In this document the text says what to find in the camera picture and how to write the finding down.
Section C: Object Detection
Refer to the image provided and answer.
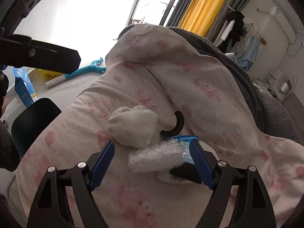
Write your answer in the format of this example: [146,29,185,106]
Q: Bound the black curved plastic piece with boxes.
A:
[160,111,184,138]

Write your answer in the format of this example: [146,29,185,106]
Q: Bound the yellow plastic bag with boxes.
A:
[36,69,63,81]

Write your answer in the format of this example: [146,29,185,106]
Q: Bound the white rolled sock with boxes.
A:
[107,105,158,149]

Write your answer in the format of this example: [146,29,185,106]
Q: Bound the blue tissue packet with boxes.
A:
[167,135,198,164]

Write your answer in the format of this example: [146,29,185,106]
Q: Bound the pink cartoon print duvet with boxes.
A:
[7,25,303,227]

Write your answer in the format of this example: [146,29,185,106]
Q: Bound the glass balcony door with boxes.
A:
[127,0,178,26]

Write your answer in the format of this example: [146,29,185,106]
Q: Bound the blue snack bag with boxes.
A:
[13,67,38,108]

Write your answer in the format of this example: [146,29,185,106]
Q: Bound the white wall air conditioner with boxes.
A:
[257,7,296,44]

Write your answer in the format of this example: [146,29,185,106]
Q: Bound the black flat box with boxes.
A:
[169,162,203,184]

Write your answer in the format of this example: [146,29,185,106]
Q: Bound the dark grey fleece blanket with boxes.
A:
[169,27,303,145]

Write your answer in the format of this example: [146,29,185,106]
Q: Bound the teal dinosaur plush toy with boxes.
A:
[45,58,107,89]

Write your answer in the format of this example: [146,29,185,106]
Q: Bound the white dressing table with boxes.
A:
[253,69,282,101]

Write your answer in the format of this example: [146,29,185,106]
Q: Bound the yellow curtain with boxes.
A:
[178,0,225,36]

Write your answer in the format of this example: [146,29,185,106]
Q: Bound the round white vanity mirror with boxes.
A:
[277,70,297,102]

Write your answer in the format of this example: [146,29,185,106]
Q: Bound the clear bubble wrap roll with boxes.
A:
[128,139,185,173]

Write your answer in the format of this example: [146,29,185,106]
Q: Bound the clothes on hanging rack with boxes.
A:
[213,10,267,72]

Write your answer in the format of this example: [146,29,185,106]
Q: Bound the dark grey curtain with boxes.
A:
[166,0,192,27]

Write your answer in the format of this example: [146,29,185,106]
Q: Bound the beige upholstered headboard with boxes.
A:
[282,93,304,144]

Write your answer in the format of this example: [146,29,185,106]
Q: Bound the black trash bin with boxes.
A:
[11,97,62,157]

